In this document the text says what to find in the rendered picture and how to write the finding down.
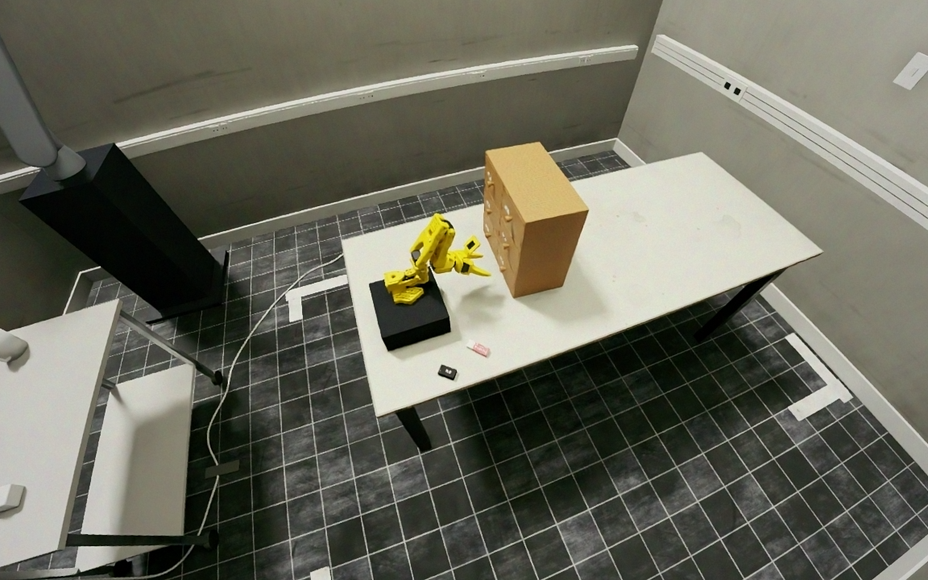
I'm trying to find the brown wooden chest of drawers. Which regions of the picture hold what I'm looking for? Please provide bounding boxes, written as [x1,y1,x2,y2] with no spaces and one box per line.
[484,143,590,299]

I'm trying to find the red and white eraser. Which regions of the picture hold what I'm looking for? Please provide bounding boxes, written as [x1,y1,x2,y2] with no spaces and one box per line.
[466,339,490,357]

